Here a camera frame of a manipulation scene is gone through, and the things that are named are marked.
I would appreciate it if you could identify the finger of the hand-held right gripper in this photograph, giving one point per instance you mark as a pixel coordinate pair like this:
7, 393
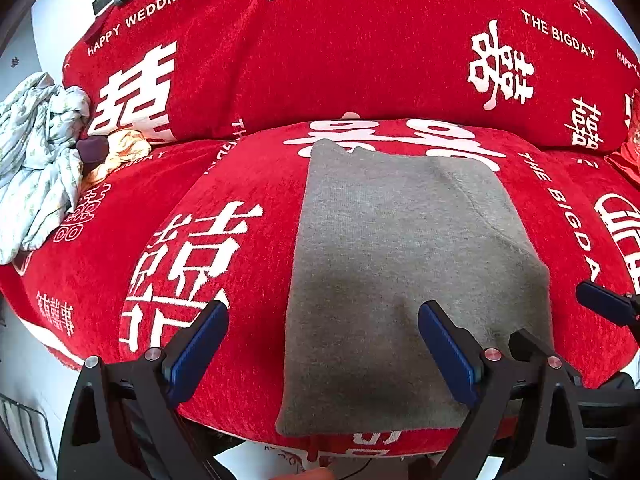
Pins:
602, 300
525, 342

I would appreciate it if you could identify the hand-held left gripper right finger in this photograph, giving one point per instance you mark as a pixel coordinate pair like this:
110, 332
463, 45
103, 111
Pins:
447, 352

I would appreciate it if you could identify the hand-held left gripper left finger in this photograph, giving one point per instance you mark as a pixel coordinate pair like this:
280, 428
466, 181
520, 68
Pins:
197, 350

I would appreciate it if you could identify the grey knit sweater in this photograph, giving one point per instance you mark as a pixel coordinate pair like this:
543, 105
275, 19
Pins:
375, 260

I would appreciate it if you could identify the red embroidered cushion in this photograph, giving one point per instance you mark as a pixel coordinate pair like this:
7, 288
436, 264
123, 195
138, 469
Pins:
627, 157

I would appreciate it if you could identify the orange cloth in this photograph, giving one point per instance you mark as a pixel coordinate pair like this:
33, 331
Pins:
125, 147

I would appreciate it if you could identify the dark purple cloth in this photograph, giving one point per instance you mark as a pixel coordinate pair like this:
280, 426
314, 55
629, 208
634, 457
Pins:
92, 149

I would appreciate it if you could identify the pale patterned crumpled cloth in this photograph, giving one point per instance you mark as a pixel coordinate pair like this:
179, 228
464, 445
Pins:
40, 160

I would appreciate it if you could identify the red printed sofa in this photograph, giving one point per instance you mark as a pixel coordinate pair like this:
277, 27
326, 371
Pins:
300, 60

